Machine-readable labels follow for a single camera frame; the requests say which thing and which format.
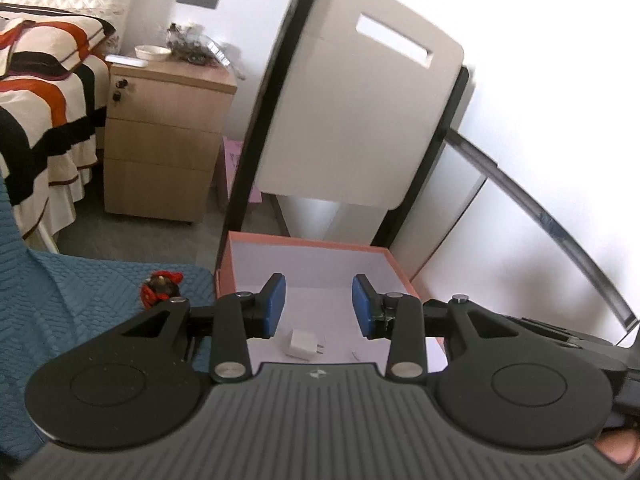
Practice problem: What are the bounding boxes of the striped bed blanket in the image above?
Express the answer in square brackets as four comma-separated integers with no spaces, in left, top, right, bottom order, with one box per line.
[0,2,118,241]

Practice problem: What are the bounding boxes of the blue textured blanket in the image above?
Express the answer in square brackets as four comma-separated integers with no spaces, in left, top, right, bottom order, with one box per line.
[0,175,216,461]

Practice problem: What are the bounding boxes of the clear plastic bag of items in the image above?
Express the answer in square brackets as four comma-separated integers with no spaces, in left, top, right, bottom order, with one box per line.
[165,22,246,78]

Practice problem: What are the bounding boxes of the pink printed carton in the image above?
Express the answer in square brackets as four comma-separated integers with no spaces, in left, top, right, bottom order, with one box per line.
[217,137,263,208]

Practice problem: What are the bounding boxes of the person's right hand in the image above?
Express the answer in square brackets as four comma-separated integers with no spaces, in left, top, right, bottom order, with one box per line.
[597,427,640,467]

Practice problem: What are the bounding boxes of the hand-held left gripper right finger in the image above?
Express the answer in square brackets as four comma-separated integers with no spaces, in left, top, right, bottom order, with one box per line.
[351,274,511,386]

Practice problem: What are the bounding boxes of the wooden nightstand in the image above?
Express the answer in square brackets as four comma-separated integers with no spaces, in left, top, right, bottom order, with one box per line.
[102,55,238,226]

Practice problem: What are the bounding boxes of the black curved bar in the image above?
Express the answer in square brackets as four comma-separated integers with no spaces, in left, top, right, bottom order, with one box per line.
[444,127,640,346]

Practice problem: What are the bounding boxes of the pink cardboard box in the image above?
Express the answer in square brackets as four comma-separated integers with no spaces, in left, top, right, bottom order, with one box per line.
[215,231,448,376]

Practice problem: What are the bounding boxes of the red black figurine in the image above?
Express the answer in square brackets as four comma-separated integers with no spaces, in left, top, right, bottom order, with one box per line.
[140,270,185,308]

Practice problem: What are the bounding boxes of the small white pronged charger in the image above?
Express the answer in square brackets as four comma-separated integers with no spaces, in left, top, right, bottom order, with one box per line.
[285,328,327,362]

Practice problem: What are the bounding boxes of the white bowl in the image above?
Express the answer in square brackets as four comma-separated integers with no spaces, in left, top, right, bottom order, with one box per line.
[134,44,173,62]

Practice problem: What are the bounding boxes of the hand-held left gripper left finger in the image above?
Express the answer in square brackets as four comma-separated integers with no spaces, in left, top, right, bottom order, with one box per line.
[120,272,288,383]

